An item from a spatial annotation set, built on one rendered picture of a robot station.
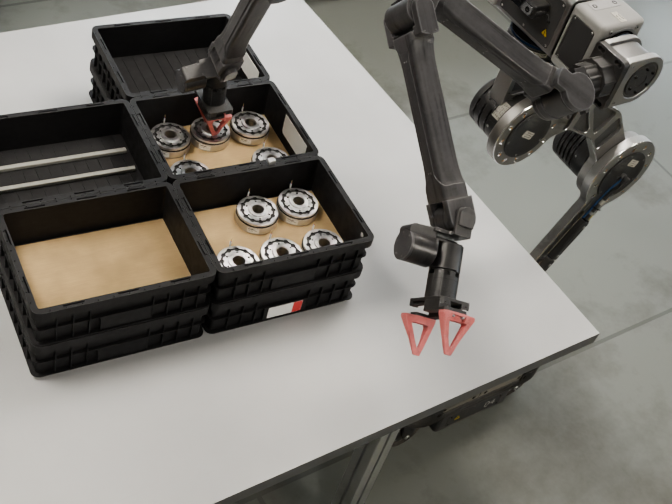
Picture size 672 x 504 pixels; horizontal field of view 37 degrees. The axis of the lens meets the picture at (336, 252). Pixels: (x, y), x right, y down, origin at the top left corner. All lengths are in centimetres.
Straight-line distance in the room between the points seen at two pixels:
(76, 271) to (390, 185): 99
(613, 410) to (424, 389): 126
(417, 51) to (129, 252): 86
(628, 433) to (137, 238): 186
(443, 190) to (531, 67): 34
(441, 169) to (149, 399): 85
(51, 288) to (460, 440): 151
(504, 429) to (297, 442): 122
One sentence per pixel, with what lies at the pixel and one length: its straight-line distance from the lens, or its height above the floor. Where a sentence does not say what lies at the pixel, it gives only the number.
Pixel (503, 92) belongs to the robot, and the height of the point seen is 122.
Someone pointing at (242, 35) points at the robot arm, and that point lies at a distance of 231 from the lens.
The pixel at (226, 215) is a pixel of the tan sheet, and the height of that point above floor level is 83.
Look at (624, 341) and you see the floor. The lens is 378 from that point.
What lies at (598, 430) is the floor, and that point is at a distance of 348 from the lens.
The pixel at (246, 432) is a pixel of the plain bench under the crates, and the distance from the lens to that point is 223.
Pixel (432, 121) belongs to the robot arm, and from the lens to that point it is 184.
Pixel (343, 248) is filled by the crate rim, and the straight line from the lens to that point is 231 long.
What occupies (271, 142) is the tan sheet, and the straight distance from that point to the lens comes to 268.
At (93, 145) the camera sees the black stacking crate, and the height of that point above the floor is 83.
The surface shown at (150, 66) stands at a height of 83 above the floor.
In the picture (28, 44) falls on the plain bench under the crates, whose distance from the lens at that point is 310.
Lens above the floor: 256
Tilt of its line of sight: 45 degrees down
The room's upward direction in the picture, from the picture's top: 18 degrees clockwise
